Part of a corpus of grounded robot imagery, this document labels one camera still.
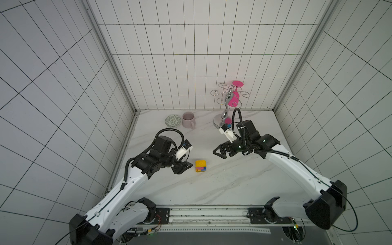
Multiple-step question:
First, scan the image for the pink plastic wine glass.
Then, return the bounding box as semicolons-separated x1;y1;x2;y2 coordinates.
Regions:
227;80;244;108

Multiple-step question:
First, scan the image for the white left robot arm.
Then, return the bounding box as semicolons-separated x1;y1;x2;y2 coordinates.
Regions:
69;136;193;245

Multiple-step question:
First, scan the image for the black corrugated right cable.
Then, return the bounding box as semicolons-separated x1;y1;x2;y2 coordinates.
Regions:
232;108;246;138

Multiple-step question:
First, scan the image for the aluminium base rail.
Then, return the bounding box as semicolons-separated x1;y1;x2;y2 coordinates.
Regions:
87;205;333;233

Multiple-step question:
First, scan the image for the chrome cup holder stand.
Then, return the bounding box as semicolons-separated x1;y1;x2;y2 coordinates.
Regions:
211;83;250;129

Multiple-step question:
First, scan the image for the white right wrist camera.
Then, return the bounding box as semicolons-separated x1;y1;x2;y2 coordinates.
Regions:
219;124;237;143

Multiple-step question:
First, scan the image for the patterned ceramic bowl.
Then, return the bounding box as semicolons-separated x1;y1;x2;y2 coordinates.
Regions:
164;114;182;128

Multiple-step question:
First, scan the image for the black corrugated cable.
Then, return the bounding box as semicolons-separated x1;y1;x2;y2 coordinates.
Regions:
124;128;185;184
232;108;246;138

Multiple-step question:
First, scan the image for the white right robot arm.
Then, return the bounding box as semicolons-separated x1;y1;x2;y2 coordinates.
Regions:
213;120;347;230

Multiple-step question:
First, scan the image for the pink ribbed mug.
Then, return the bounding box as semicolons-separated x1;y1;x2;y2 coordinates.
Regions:
182;112;196;129

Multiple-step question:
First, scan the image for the yellow curved lego brick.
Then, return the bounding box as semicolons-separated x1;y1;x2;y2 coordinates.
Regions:
195;160;207;169

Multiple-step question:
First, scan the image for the black corrugated left cable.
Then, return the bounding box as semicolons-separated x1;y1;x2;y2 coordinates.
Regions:
124;128;185;184

